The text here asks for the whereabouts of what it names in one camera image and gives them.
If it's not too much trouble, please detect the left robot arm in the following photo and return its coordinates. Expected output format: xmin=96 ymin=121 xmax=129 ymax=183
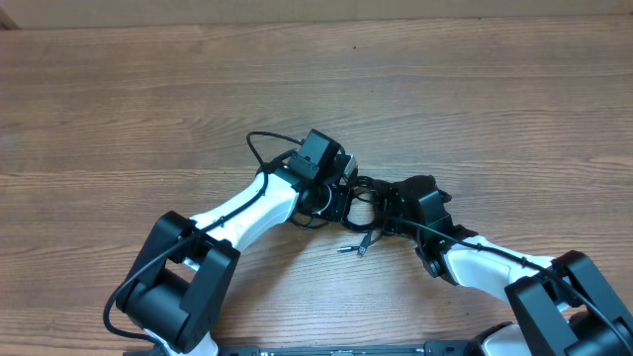
xmin=103 ymin=130 xmax=357 ymax=355

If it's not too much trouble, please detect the black USB cable silver plug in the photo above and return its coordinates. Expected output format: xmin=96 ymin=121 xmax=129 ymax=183
xmin=340 ymin=175 xmax=380 ymax=232

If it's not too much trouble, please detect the thin black micro USB cable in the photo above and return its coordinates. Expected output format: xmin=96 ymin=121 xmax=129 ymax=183
xmin=336 ymin=224 xmax=392 ymax=257

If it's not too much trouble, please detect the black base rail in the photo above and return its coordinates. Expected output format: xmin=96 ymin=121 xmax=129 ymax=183
xmin=180 ymin=340 xmax=485 ymax=356

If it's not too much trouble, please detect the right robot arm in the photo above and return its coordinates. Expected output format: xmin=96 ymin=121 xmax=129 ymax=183
xmin=372 ymin=176 xmax=632 ymax=355

